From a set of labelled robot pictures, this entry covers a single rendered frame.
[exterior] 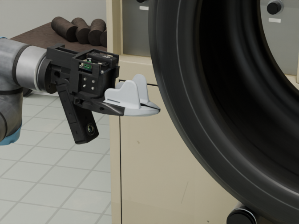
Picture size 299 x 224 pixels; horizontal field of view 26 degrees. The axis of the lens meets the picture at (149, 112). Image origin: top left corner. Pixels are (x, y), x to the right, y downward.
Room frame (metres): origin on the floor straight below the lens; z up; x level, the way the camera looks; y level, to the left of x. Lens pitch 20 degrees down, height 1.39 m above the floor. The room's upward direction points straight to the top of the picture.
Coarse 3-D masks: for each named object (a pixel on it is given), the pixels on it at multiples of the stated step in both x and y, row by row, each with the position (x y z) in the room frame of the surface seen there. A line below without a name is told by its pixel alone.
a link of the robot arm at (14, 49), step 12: (0, 36) 1.13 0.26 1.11; (0, 48) 1.09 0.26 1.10; (12, 48) 1.09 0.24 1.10; (24, 48) 1.08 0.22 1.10; (0, 60) 1.08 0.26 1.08; (12, 60) 1.07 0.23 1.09; (0, 72) 1.08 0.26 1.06; (12, 72) 1.07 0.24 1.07; (0, 84) 1.08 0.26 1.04; (12, 84) 1.09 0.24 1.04
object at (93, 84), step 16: (48, 48) 1.06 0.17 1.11; (64, 48) 1.06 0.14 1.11; (48, 64) 1.05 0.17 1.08; (64, 64) 1.04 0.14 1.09; (80, 64) 1.03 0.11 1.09; (96, 64) 1.00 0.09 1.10; (112, 64) 1.04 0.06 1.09; (48, 80) 1.05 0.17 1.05; (64, 80) 1.05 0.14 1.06; (80, 80) 1.02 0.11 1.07; (96, 80) 1.01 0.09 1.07; (112, 80) 1.05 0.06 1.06; (80, 96) 1.01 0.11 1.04; (96, 96) 1.01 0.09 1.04
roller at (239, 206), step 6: (240, 204) 0.86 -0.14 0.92; (234, 210) 0.85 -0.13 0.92; (240, 210) 0.84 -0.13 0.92; (246, 210) 0.84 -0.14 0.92; (228, 216) 0.85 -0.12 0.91; (234, 216) 0.84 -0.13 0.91; (240, 216) 0.84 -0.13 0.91; (246, 216) 0.83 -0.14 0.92; (252, 216) 0.84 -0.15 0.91; (258, 216) 0.85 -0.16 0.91; (228, 222) 0.84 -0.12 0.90; (234, 222) 0.84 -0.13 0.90; (240, 222) 0.84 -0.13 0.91; (246, 222) 0.83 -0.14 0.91; (252, 222) 0.83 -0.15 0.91; (258, 222) 0.84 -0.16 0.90
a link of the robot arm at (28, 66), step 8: (32, 48) 1.08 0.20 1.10; (40, 48) 1.09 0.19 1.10; (24, 56) 1.07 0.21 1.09; (32, 56) 1.06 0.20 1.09; (40, 56) 1.06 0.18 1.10; (24, 64) 1.06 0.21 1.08; (32, 64) 1.05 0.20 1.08; (40, 64) 1.06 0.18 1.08; (16, 72) 1.06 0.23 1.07; (24, 72) 1.05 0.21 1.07; (32, 72) 1.05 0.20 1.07; (24, 80) 1.06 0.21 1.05; (32, 80) 1.05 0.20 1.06; (32, 88) 1.06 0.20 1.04
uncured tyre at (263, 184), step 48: (192, 0) 0.83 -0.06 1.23; (240, 0) 1.10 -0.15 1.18; (192, 48) 0.83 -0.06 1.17; (240, 48) 1.09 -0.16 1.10; (192, 96) 0.83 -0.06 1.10; (240, 96) 1.06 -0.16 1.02; (288, 96) 1.06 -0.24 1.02; (192, 144) 0.84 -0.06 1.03; (240, 144) 0.82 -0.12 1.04; (288, 144) 1.02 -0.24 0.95; (240, 192) 0.80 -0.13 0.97; (288, 192) 0.77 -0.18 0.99
